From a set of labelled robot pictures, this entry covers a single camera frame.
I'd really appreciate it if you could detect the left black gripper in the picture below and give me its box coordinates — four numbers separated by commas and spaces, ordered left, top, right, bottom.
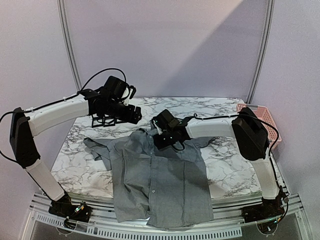
106, 99, 143, 124

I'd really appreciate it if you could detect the grey button shirt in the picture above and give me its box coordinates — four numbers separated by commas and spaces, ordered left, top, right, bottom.
83, 127, 214, 229

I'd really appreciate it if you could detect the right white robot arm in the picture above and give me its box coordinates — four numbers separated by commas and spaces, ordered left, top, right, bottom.
151, 107, 280, 218

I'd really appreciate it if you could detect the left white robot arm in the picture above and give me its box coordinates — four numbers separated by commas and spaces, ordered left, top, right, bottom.
9, 89, 142, 217

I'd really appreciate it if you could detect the black display box middle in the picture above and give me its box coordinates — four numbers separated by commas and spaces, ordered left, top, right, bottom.
102, 116, 116, 127

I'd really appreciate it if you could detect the pink plastic basket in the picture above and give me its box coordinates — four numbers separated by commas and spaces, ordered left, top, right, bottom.
236, 103, 282, 150

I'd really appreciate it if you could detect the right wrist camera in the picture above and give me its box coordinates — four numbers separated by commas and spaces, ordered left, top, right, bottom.
151, 117, 163, 135

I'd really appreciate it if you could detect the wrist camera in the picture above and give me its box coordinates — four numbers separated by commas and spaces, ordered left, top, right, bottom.
121, 85, 137, 106
151, 117, 163, 135

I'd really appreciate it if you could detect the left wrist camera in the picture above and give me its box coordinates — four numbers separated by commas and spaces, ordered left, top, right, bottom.
121, 85, 137, 106

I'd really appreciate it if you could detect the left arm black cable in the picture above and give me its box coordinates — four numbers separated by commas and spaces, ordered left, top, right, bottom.
0, 67, 127, 163

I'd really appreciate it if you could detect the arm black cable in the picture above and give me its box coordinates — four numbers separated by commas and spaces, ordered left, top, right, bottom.
0, 67, 127, 163
192, 111, 281, 161

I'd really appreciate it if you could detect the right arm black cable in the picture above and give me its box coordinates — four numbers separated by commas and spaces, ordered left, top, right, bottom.
192, 111, 281, 161

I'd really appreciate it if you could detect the aluminium front rail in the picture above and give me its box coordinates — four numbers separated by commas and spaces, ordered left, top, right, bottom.
21, 193, 316, 240

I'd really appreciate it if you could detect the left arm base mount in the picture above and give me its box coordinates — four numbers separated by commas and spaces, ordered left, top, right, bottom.
48, 200, 93, 223

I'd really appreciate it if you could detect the left wall aluminium post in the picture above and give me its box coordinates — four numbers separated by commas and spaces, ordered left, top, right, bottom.
57, 0, 82, 90

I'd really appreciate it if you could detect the wall aluminium post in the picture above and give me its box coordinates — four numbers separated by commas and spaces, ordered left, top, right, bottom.
245, 0, 275, 104
57, 0, 82, 90

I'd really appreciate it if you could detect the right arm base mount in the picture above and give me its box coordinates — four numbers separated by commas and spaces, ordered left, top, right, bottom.
241, 203, 285, 223

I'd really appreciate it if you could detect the right wall aluminium post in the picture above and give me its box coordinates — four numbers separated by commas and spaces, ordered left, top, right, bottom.
245, 0, 275, 104

